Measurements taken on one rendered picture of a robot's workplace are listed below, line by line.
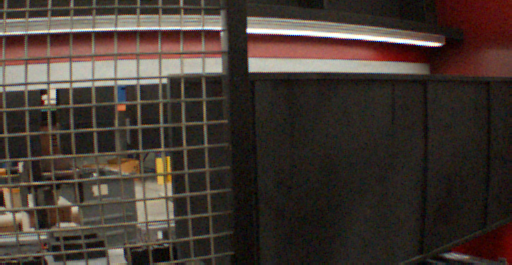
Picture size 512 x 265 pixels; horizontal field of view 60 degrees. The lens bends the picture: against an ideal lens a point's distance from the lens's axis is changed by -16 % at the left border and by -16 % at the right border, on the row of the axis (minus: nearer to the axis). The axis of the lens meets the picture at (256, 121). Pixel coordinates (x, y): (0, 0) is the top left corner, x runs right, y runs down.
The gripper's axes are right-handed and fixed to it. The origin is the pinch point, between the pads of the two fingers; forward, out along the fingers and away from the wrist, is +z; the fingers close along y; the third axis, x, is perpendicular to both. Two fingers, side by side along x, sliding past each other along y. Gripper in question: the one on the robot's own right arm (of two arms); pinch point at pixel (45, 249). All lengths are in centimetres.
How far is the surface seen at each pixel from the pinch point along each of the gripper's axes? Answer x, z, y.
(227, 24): 25, -28, 129
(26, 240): -3.9, -4.4, 49.3
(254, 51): 62, -51, 55
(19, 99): -3, -38, 59
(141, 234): 28, -5, 45
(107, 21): 18, -49, 80
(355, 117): 62, -23, 97
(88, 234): 12, -6, 72
